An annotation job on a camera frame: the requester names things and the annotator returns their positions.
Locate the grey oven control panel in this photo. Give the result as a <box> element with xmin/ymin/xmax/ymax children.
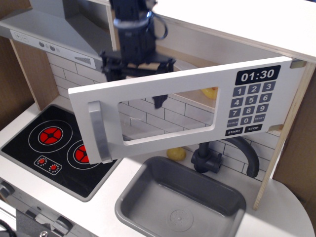
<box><xmin>0</xmin><ymin>180</ymin><xmax>95</xmax><ymax>237</ymax></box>

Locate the black cable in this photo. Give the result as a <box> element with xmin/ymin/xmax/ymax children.
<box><xmin>0</xmin><ymin>219</ymin><xmax>15</xmax><ymax>237</ymax></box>

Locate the yellow toy food in microwave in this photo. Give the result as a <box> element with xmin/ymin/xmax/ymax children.
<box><xmin>201</xmin><ymin>87</ymin><xmax>218</xmax><ymax>100</ymax></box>

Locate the yellow toy potato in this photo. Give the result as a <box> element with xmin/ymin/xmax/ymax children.
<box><xmin>166</xmin><ymin>147</ymin><xmax>186</xmax><ymax>161</ymax></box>

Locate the grey plastic sink basin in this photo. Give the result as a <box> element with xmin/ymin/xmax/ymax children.
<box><xmin>115</xmin><ymin>157</ymin><xmax>246</xmax><ymax>237</ymax></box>

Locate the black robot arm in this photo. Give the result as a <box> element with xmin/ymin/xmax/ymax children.
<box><xmin>100</xmin><ymin>0</ymin><xmax>175</xmax><ymax>81</ymax></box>

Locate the black toy stove top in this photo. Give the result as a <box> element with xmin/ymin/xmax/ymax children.
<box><xmin>0</xmin><ymin>105</ymin><xmax>119</xmax><ymax>202</ymax></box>

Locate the wooden microwave cabinet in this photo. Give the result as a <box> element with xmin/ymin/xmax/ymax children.
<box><xmin>106</xmin><ymin>0</ymin><xmax>316</xmax><ymax>210</ymax></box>

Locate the white toy microwave door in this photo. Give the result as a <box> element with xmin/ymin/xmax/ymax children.
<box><xmin>69</xmin><ymin>57</ymin><xmax>296</xmax><ymax>163</ymax></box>

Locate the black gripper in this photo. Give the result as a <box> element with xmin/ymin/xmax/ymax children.
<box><xmin>100</xmin><ymin>21</ymin><xmax>176</xmax><ymax>109</ymax></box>

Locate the dark grey toy faucet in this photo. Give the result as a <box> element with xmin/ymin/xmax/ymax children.
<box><xmin>189</xmin><ymin>137</ymin><xmax>260</xmax><ymax>178</ymax></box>

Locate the white plastic toy knife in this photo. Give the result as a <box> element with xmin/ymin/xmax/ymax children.
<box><xmin>174</xmin><ymin>59</ymin><xmax>197</xmax><ymax>71</ymax></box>

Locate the grey range hood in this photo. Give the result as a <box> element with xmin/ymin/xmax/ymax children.
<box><xmin>0</xmin><ymin>0</ymin><xmax>113</xmax><ymax>71</ymax></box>

